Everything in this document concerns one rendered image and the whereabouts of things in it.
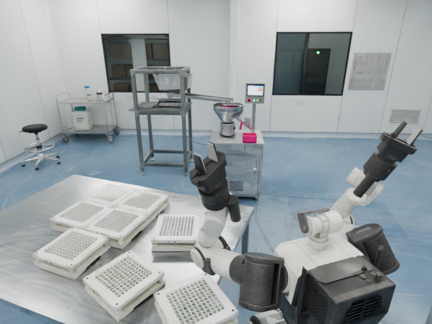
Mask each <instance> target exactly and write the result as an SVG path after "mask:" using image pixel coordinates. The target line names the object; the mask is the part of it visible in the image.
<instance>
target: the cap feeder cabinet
mask: <svg viewBox="0 0 432 324"><path fill-rule="evenodd" d="M220 132H221V130H212V133H211V138H210V142H212V143H214V144H215V148H216V151H220V152H222V153H224V154H225V156H226V162H227V165H226V166H225V169H226V177H225V178H226V179H227V182H228V187H229V191H230V192H231V193H232V195H236V196H237V197H255V199H254V200H255V201H257V200H258V199H257V197H260V193H261V182H262V163H263V152H264V141H263V137H262V133H261V131H260V130H255V133H256V135H257V140H256V143H243V133H251V130H235V133H236V134H234V135H232V136H229V137H227V136H223V135H221V134H219V133H220Z"/></svg>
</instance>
